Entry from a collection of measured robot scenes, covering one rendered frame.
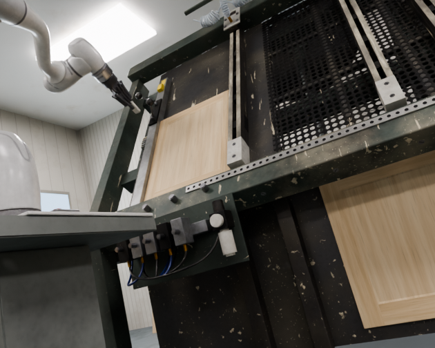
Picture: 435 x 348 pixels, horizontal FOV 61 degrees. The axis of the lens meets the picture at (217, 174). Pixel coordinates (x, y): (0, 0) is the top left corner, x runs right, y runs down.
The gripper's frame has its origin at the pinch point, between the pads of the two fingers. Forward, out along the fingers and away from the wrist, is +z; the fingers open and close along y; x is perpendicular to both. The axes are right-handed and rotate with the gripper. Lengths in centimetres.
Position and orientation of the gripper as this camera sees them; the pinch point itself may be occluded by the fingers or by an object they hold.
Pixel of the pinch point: (134, 107)
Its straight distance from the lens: 197.2
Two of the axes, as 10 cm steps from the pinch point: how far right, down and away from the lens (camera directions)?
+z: 5.0, 6.0, 6.2
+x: 8.6, -3.2, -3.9
